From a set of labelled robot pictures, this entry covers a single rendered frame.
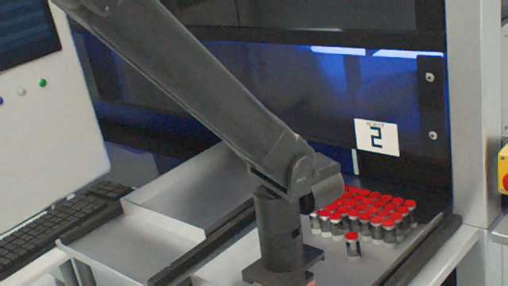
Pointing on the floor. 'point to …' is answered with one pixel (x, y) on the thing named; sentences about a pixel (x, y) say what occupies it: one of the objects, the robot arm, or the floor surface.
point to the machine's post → (475, 131)
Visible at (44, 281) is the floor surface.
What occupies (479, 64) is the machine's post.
